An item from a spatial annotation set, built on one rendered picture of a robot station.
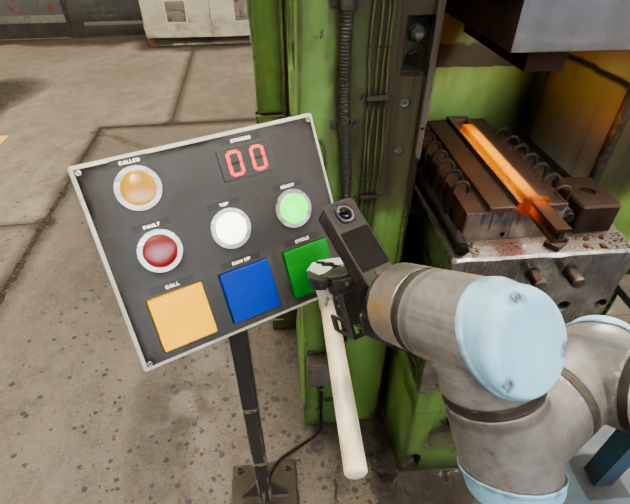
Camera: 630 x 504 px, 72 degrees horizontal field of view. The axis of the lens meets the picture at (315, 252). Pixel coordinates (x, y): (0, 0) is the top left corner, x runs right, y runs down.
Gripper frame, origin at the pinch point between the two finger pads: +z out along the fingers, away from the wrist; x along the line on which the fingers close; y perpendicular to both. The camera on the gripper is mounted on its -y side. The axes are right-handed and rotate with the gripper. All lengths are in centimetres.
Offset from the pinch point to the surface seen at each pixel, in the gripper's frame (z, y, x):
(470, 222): 4.7, 4.6, 36.1
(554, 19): -14.6, -25.3, 39.9
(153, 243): 1.6, -10.0, -20.7
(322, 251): 1.3, -1.1, 2.3
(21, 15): 625, -275, -35
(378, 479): 51, 88, 24
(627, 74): -5, -15, 74
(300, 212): 1.6, -7.9, 0.6
